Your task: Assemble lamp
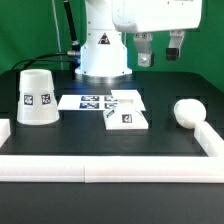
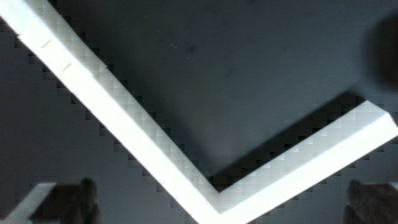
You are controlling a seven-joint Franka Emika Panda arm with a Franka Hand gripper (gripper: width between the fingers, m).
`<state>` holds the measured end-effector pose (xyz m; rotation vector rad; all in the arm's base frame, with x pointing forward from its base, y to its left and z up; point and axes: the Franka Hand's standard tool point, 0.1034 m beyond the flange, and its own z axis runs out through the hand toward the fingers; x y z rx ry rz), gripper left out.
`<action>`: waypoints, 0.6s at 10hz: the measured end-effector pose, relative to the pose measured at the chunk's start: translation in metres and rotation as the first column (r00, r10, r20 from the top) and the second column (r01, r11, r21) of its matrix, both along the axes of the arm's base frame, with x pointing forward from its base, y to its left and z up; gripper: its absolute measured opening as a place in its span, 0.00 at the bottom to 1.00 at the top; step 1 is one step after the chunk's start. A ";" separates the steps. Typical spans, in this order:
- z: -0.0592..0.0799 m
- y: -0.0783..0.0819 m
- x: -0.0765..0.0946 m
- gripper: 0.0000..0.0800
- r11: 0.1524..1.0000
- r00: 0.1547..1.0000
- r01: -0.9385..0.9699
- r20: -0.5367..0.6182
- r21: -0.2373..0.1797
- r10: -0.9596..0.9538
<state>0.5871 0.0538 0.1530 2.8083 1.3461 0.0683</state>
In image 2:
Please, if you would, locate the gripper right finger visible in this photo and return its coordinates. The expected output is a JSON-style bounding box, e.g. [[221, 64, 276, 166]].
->
[[345, 180, 398, 224]]

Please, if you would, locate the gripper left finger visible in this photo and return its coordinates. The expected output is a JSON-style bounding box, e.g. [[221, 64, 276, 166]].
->
[[0, 177, 100, 224]]

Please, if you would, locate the white lamp bulb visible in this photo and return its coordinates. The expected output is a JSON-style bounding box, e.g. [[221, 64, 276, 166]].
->
[[365, 13, 398, 92]]

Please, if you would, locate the white right fence wall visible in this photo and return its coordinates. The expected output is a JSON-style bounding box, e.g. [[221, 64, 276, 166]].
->
[[221, 101, 398, 219]]

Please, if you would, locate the white fence wall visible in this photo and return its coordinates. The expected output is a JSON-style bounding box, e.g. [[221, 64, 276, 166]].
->
[[221, 101, 398, 219], [0, 0, 228, 224]]

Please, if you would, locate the white front fence wall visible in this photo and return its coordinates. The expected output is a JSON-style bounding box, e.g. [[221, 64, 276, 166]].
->
[[0, 0, 228, 224]]

